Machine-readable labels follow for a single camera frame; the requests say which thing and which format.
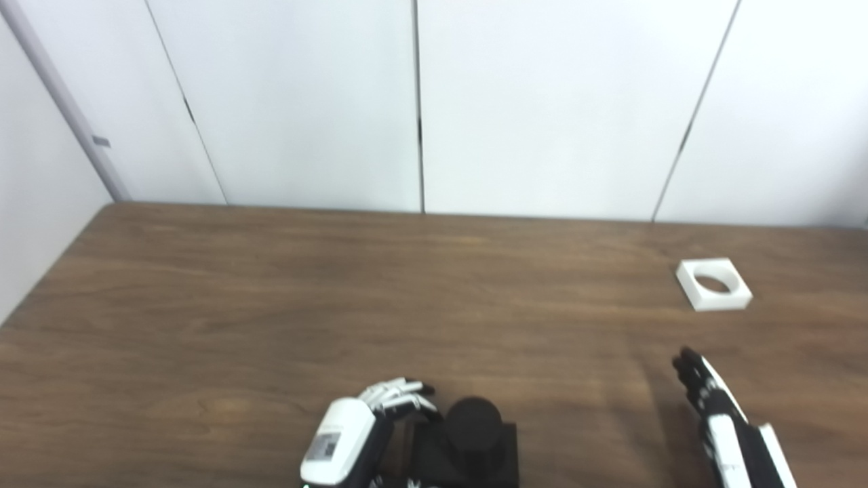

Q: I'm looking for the black peg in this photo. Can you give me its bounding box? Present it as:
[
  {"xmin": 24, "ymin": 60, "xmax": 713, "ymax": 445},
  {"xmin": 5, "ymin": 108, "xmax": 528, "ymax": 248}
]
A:
[{"xmin": 406, "ymin": 396, "xmax": 521, "ymax": 488}]

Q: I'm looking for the white and black left hand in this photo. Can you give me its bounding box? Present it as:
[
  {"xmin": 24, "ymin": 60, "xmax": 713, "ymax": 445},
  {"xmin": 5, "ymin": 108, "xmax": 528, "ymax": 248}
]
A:
[{"xmin": 300, "ymin": 377, "xmax": 441, "ymax": 488}]

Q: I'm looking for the white and black right hand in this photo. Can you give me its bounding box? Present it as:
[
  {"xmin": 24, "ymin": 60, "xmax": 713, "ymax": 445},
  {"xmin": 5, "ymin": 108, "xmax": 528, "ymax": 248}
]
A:
[{"xmin": 672, "ymin": 347, "xmax": 798, "ymax": 488}]

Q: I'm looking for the white square piece with hole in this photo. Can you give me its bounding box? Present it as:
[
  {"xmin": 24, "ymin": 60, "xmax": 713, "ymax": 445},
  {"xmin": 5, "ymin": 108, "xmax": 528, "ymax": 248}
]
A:
[{"xmin": 675, "ymin": 258, "xmax": 754, "ymax": 312}]

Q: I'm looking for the grey wall post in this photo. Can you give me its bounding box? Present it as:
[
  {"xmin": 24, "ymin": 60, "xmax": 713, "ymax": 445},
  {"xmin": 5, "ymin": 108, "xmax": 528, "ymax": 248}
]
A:
[{"xmin": 0, "ymin": 0, "xmax": 132, "ymax": 203}]

